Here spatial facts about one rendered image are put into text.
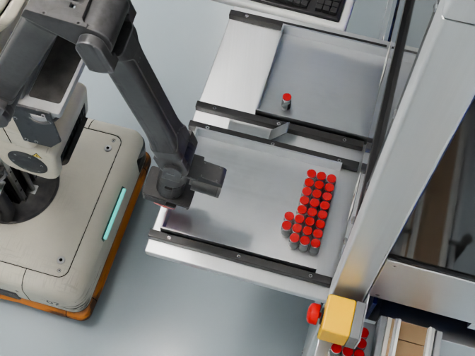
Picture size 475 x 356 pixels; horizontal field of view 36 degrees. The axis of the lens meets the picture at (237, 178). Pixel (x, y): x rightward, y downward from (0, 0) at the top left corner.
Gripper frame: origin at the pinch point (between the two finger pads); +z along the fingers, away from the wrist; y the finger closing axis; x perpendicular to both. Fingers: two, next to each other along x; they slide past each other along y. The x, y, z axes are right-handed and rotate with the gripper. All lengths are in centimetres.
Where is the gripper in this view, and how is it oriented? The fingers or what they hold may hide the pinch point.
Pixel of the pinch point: (166, 203)
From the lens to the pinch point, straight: 157.9
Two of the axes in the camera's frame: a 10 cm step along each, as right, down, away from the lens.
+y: 9.5, 3.2, 0.4
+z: -1.8, 4.1, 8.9
